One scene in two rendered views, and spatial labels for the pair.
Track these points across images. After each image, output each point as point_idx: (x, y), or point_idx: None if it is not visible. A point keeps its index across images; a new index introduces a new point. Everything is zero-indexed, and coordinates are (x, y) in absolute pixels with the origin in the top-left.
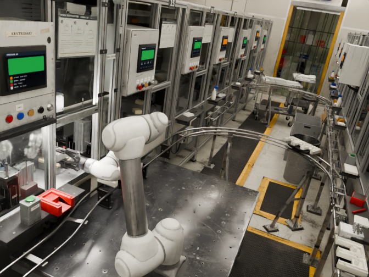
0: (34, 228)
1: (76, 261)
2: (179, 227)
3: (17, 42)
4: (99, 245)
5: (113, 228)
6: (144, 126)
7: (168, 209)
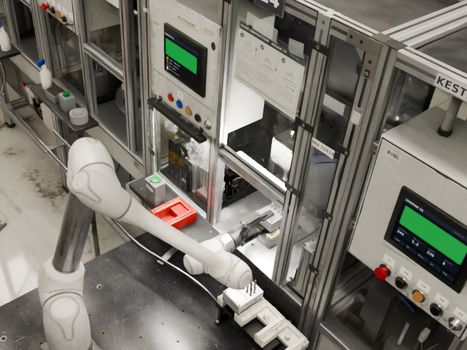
0: (147, 205)
1: (128, 266)
2: (50, 315)
3: (182, 28)
4: (142, 292)
5: (169, 314)
6: (76, 167)
7: None
